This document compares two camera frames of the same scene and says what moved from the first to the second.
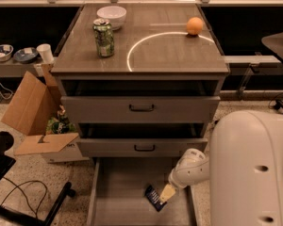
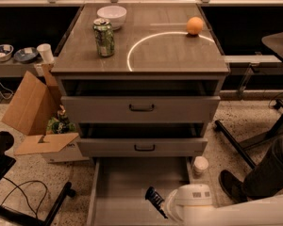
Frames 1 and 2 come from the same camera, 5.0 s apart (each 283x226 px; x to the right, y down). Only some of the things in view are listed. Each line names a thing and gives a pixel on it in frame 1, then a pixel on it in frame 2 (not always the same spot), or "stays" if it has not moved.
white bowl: x=115 y=14 stays
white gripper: x=178 y=180 → x=174 y=204
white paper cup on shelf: x=45 y=52 stays
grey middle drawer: x=137 y=148 stays
